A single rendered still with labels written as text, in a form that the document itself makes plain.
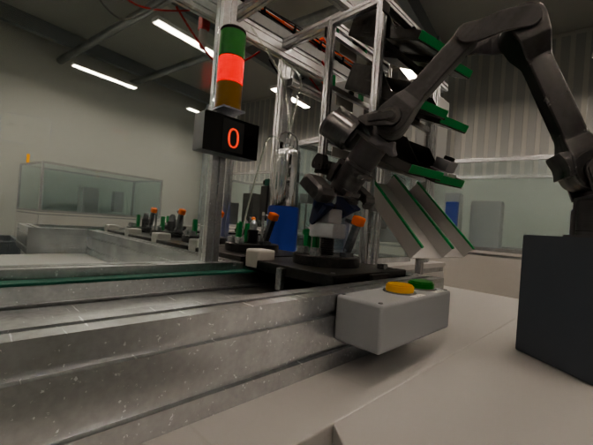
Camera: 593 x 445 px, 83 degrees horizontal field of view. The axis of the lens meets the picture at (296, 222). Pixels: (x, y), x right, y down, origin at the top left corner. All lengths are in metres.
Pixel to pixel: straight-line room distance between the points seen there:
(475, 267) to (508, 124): 5.47
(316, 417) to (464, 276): 4.26
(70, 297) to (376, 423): 0.43
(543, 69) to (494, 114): 8.87
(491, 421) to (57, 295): 0.55
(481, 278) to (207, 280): 4.11
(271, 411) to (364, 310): 0.16
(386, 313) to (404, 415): 0.11
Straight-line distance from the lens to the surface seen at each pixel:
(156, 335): 0.32
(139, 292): 0.60
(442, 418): 0.43
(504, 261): 4.52
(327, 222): 0.69
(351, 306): 0.45
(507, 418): 0.47
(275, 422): 0.37
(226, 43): 0.73
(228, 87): 0.70
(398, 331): 0.47
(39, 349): 0.30
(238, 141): 0.68
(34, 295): 0.56
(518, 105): 9.59
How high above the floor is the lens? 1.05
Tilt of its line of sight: level
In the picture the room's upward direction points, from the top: 4 degrees clockwise
